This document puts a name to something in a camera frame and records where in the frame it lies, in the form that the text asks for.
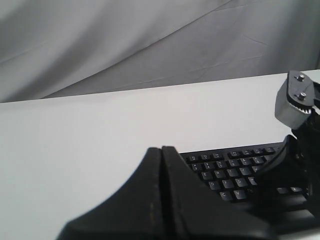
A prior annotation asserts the black Acer keyboard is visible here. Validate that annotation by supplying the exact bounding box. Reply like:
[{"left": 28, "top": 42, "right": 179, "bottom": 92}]
[{"left": 181, "top": 142, "right": 320, "bottom": 232}]

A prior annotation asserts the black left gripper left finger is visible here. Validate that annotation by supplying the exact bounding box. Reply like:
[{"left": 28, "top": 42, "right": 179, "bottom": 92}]
[{"left": 57, "top": 147, "right": 178, "bottom": 240}]

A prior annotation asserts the grey backdrop cloth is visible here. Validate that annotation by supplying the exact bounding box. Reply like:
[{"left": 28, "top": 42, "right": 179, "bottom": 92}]
[{"left": 0, "top": 0, "right": 320, "bottom": 103}]

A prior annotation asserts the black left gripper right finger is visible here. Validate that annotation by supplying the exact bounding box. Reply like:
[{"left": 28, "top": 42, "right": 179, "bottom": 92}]
[{"left": 161, "top": 146, "right": 278, "bottom": 240}]

